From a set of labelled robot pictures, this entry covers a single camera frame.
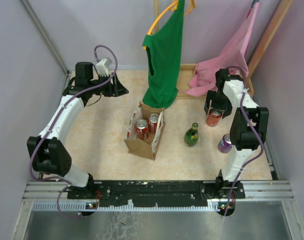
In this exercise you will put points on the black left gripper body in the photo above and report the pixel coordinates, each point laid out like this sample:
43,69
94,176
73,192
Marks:
104,90

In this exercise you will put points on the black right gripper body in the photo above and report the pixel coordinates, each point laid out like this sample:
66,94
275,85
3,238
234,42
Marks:
219,101

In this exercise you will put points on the orange-red soda can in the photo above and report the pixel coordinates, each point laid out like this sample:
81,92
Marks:
213,117

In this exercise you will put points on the red cola can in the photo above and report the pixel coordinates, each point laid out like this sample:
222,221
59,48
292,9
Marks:
142,129
153,122

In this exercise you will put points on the burlap canvas bag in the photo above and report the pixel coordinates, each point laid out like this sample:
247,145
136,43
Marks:
148,148

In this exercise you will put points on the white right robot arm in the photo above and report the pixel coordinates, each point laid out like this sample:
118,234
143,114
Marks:
248,129

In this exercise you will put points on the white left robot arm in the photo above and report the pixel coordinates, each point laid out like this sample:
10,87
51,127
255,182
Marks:
47,152

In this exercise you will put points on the pink shirt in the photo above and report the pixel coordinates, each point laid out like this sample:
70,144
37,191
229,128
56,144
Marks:
233,55

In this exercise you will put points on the green glass bottle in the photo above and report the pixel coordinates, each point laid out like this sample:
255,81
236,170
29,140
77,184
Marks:
191,136

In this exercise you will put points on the purple soda can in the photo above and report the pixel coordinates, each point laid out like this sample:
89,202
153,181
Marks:
225,144

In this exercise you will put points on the green t-shirt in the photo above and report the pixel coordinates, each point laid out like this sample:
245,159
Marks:
164,50

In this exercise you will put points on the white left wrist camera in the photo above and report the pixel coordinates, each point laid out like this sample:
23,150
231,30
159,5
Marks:
102,67

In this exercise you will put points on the wooden tray frame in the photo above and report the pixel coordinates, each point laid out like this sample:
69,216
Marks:
186,73

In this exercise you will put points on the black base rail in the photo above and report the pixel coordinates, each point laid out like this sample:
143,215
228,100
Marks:
151,193

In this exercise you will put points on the wooden rack post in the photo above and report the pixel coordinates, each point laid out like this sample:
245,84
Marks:
268,34

